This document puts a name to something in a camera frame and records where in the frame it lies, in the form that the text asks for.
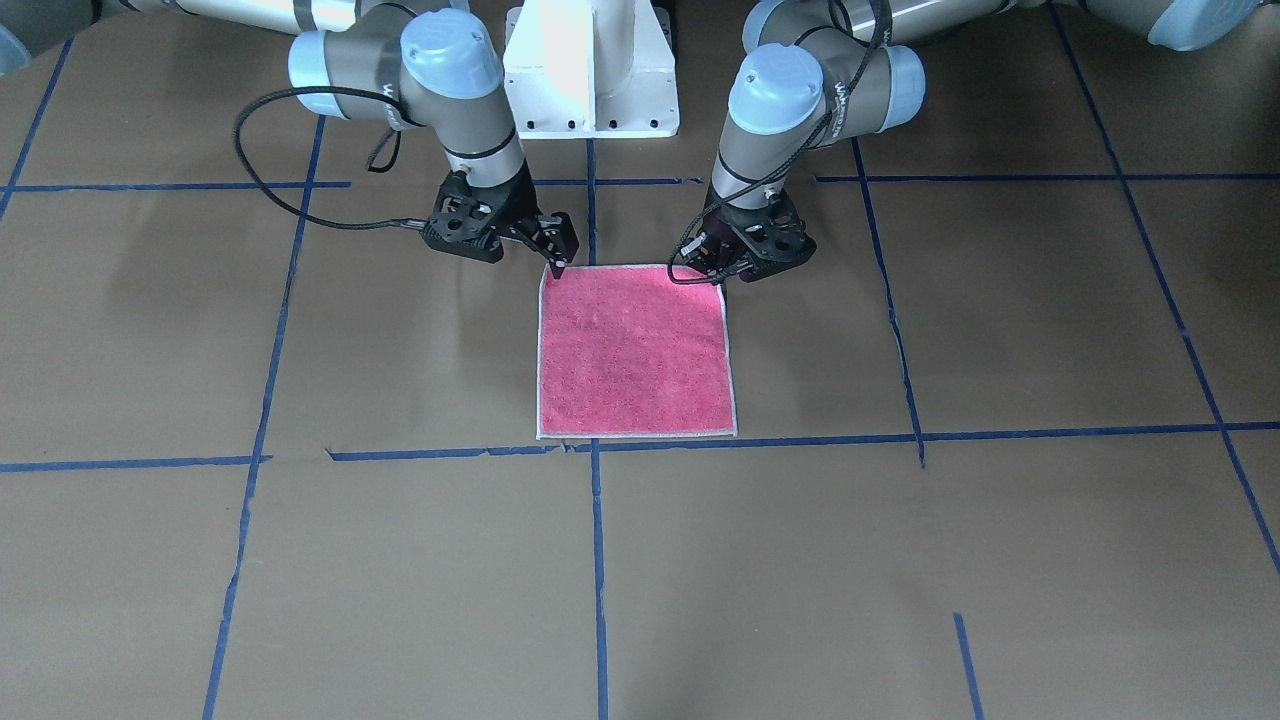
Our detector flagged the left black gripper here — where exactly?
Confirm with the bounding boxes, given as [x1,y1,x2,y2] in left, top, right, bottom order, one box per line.
[687,192,817,284]

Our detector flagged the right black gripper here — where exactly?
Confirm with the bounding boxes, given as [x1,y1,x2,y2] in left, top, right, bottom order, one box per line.
[421,168,580,281]

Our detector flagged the pink towel white edge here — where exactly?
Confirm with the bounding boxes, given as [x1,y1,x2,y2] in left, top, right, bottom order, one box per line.
[536,264,739,439]

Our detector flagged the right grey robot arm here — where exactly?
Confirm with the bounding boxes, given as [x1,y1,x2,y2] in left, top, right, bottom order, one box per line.
[1,1,579,277]

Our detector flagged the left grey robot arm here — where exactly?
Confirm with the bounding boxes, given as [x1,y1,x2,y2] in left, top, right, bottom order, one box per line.
[666,1,1010,284]

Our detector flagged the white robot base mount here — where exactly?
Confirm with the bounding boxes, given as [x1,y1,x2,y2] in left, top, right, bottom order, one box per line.
[503,1,681,140]

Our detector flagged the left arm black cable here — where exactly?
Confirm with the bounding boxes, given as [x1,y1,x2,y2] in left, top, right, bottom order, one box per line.
[667,0,891,287]

